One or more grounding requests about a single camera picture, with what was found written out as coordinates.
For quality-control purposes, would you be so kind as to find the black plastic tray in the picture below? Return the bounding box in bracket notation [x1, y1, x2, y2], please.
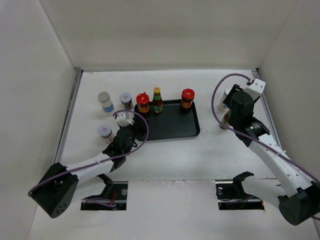
[145, 99, 200, 141]

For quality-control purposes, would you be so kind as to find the yellow cap sauce bottle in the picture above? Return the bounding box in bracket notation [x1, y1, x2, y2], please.
[152, 87, 163, 114]
[219, 111, 230, 130]

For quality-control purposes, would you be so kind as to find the white lid dark jar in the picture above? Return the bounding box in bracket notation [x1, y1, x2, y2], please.
[120, 92, 133, 110]

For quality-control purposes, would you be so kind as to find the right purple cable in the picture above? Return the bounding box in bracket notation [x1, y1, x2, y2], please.
[211, 73, 320, 221]

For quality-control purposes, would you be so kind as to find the silver lid seasoning canister left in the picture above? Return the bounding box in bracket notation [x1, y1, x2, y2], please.
[97, 91, 115, 113]

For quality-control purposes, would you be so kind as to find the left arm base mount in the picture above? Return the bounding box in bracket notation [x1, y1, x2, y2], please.
[80, 174, 129, 211]

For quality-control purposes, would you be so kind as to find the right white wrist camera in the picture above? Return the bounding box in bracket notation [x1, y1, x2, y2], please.
[243, 78, 266, 100]

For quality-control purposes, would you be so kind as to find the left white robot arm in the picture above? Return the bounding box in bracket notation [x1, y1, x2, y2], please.
[27, 116, 149, 219]

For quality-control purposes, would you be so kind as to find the red lid chili jar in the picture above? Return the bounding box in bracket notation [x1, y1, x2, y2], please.
[180, 88, 195, 113]
[136, 92, 150, 117]

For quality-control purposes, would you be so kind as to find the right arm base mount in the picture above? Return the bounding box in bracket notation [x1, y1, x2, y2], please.
[215, 171, 265, 211]

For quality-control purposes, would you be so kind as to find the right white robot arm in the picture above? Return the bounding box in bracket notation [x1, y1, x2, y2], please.
[223, 83, 320, 226]

